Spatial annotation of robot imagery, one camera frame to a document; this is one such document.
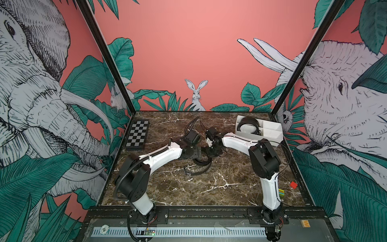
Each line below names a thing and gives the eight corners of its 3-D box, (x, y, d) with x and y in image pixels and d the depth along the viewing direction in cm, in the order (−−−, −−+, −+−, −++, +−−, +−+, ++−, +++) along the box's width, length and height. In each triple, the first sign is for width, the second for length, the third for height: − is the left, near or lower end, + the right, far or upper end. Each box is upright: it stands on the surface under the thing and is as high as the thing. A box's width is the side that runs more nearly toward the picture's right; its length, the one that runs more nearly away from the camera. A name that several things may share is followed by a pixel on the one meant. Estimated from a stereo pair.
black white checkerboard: (124, 151, 100) (122, 148, 96) (134, 123, 115) (133, 119, 112) (143, 151, 100) (142, 148, 97) (151, 123, 116) (150, 120, 112)
